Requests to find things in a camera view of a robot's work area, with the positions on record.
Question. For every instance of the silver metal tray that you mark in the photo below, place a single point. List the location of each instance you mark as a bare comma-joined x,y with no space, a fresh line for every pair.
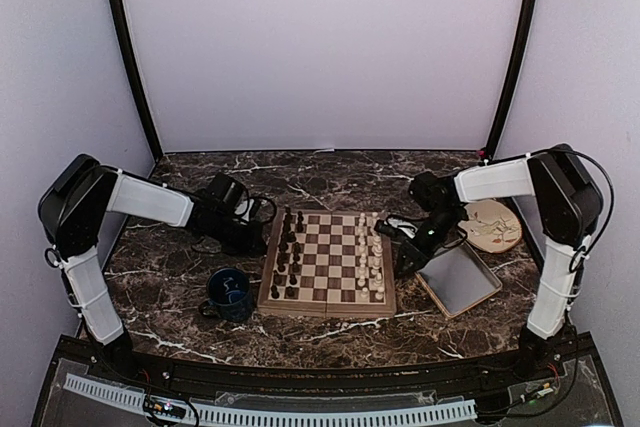
458,280

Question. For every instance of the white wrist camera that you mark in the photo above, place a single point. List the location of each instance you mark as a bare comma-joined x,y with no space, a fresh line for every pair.
396,229
247,209

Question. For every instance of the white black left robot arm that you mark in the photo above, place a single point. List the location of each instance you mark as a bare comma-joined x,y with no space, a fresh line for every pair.
75,208

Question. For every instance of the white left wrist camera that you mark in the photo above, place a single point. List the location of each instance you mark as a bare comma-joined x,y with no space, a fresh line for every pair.
247,209

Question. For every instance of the cream floral ceramic plate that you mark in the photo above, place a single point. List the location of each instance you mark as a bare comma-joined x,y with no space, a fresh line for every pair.
491,227

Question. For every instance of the wooden folding chess board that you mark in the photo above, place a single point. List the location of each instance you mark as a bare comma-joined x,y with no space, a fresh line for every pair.
327,274

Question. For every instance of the black left frame post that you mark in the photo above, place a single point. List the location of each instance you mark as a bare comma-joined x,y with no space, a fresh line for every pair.
128,56

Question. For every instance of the dark wooden chess queen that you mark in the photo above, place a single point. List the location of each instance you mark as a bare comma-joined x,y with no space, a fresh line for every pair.
282,260

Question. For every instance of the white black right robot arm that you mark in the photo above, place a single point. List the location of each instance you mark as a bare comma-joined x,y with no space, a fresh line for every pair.
572,210

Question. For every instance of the white slotted cable duct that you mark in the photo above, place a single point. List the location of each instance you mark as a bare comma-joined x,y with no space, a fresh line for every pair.
234,409

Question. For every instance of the white chess pieces row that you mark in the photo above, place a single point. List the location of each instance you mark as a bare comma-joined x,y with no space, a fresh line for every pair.
370,285

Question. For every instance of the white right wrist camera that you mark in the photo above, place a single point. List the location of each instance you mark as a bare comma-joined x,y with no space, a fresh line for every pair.
396,229

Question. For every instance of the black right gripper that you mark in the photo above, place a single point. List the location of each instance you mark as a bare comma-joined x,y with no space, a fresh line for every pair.
415,253

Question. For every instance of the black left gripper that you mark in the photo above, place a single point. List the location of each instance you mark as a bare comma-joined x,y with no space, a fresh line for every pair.
255,240

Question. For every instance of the black right frame post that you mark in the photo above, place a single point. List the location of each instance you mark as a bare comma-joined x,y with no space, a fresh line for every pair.
516,58

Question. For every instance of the black frame post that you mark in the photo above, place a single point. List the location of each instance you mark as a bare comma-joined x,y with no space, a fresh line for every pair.
128,56
516,58

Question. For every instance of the dark blue enamel mug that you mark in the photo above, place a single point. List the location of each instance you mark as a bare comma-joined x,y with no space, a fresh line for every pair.
229,296

